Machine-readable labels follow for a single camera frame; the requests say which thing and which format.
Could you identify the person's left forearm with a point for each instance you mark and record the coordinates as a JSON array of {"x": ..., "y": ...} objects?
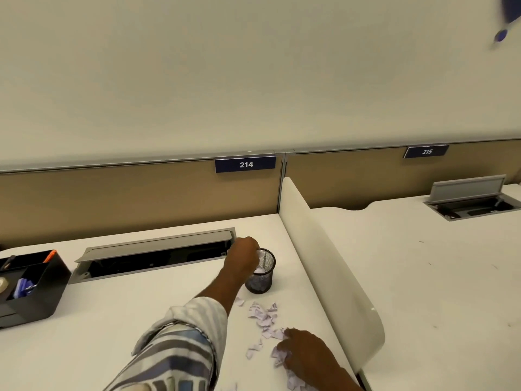
[{"x": 191, "y": 329}]

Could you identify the grey partition post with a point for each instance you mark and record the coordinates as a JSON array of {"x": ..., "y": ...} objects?
[{"x": 282, "y": 179}]

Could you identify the white tape roll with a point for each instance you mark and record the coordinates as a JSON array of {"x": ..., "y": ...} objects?
[{"x": 3, "y": 285}]

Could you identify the person's left fingers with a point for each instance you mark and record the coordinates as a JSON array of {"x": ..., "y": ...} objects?
[{"x": 249, "y": 245}]

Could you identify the person's right fingers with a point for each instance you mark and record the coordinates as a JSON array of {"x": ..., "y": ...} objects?
[{"x": 288, "y": 342}]

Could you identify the person's right hand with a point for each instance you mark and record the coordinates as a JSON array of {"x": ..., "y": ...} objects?
[{"x": 309, "y": 352}]

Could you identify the white torn paper scrap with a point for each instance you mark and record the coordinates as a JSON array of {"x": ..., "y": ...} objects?
[{"x": 257, "y": 256}]

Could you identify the small blue number label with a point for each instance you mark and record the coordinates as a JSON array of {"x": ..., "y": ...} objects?
[{"x": 426, "y": 151}]

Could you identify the dark blue dangling object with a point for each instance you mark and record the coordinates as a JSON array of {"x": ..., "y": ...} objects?
[{"x": 501, "y": 35}]

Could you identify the wide blue number label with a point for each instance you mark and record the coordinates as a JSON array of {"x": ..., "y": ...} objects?
[{"x": 246, "y": 164}]

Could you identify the orange black marker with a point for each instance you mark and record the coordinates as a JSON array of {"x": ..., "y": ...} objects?
[{"x": 49, "y": 256}]

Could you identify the black mesh pen cup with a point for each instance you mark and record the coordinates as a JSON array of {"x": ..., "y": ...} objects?
[{"x": 266, "y": 278}]

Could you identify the person's left hand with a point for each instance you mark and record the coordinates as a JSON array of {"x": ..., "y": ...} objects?
[{"x": 238, "y": 258}]

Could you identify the tan partition panel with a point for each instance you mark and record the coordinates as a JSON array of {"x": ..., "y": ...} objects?
[
  {"x": 122, "y": 199},
  {"x": 366, "y": 179}
]

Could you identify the person's right forearm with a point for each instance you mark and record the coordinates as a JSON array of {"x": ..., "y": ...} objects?
[{"x": 340, "y": 378}]

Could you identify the black pen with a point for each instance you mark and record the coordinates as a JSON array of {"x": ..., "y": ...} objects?
[{"x": 8, "y": 262}]

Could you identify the blue pens bundle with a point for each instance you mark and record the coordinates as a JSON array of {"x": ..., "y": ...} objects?
[{"x": 22, "y": 287}]

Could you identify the cream desk divider panel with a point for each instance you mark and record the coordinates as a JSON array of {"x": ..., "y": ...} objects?
[{"x": 325, "y": 260}]

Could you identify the pile of torn paper pieces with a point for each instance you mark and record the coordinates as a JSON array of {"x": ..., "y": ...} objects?
[{"x": 264, "y": 318}]

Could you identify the black desk organizer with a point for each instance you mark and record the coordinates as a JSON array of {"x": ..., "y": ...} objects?
[{"x": 44, "y": 295}]

